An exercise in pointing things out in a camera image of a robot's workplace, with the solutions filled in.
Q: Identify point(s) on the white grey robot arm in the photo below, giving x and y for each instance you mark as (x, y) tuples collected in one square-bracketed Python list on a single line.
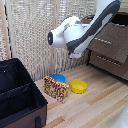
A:
[(78, 38)]

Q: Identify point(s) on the blue plastic bowl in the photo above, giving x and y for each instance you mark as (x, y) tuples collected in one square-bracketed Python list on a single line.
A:
[(59, 78)]

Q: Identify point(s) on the yellow plastic bowl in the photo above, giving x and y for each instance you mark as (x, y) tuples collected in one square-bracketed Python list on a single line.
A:
[(78, 86)]

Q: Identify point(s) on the dark wooden drawer cabinet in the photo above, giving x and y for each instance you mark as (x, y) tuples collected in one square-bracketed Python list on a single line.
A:
[(124, 18)]

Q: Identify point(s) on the granola bar cardboard box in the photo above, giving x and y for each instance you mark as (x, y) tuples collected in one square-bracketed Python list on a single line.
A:
[(56, 88)]

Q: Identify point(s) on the bamboo screen partition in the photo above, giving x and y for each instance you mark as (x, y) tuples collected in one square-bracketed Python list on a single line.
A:
[(30, 36)]

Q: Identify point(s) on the black fabric storage bin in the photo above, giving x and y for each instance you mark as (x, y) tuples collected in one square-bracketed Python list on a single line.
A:
[(18, 96)]

